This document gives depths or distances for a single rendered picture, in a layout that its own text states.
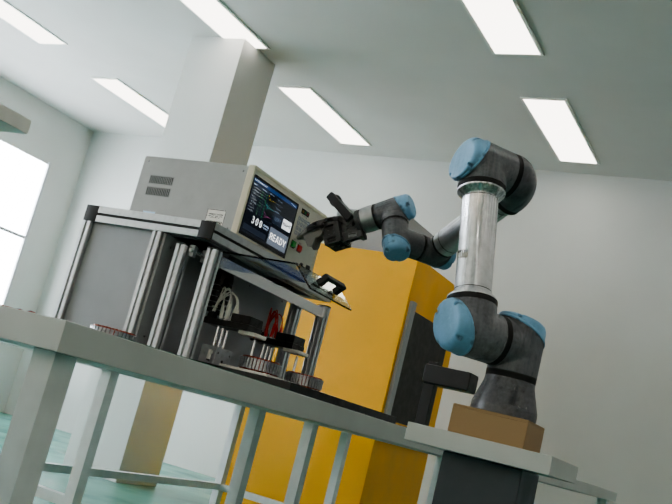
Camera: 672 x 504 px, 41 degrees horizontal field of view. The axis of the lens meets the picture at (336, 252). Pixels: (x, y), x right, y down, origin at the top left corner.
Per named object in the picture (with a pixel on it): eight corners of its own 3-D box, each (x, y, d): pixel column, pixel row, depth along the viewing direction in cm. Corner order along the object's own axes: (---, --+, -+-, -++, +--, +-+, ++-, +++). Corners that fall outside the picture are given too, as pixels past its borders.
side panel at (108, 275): (132, 354, 232) (168, 234, 238) (125, 352, 229) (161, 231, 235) (54, 335, 245) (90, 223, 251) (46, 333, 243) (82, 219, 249)
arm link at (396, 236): (427, 255, 246) (424, 224, 253) (392, 242, 242) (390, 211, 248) (410, 270, 252) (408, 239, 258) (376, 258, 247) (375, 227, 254)
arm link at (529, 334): (548, 382, 205) (560, 324, 207) (501, 367, 199) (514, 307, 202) (515, 378, 216) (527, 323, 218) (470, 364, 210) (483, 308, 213)
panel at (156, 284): (265, 385, 286) (289, 294, 292) (134, 345, 230) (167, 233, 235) (262, 385, 287) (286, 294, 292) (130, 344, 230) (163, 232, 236)
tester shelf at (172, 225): (330, 302, 285) (334, 288, 286) (210, 239, 227) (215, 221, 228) (218, 282, 307) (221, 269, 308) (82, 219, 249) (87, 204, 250)
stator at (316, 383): (327, 394, 259) (330, 381, 259) (309, 388, 249) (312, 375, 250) (294, 386, 264) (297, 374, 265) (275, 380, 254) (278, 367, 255)
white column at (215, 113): (156, 486, 646) (275, 65, 709) (115, 482, 608) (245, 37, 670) (104, 469, 671) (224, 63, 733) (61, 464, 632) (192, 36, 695)
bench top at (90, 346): (484, 467, 326) (487, 453, 327) (56, 351, 138) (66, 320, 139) (253, 407, 375) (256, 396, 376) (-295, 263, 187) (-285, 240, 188)
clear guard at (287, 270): (351, 311, 243) (356, 289, 244) (310, 288, 223) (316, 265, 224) (251, 292, 259) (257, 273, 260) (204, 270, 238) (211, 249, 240)
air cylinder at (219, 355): (227, 371, 245) (233, 351, 246) (212, 366, 238) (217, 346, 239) (212, 367, 247) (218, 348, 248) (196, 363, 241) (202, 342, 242)
